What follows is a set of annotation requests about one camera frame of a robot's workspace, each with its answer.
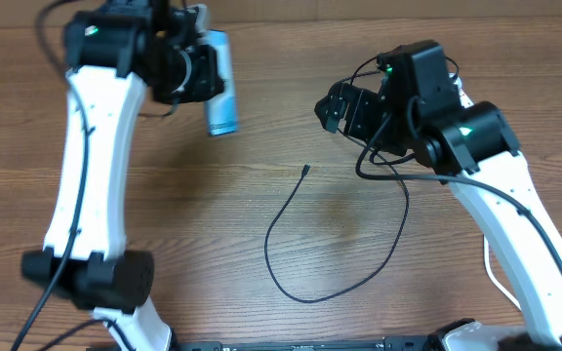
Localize blue Galaxy smartphone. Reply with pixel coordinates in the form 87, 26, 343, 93
204, 30, 239, 137

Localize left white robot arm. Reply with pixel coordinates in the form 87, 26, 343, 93
21, 1, 227, 350

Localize black charger cable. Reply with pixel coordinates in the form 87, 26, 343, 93
263, 56, 461, 304

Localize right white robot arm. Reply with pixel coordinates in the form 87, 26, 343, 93
314, 40, 562, 350

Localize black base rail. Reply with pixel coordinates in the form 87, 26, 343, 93
178, 335, 430, 351

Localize white power strip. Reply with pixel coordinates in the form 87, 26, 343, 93
455, 78, 474, 108

